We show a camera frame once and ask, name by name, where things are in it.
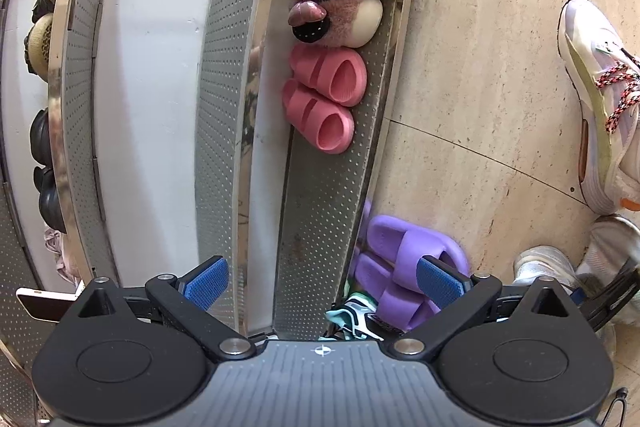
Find metal perforated shoe rack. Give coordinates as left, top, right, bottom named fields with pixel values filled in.
left=0, top=0, right=432, bottom=427

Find worn white sneaker right foot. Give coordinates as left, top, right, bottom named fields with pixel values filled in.
left=556, top=0, right=639, bottom=215

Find pink slide sandal right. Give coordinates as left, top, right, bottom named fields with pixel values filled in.
left=288, top=43, right=368, bottom=107

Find purple slide sandal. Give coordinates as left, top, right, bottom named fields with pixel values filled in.
left=354, top=251, right=439, bottom=332
left=367, top=215, right=471, bottom=293

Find grey white mesh sneaker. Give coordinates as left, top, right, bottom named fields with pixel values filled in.
left=513, top=245, right=592, bottom=294

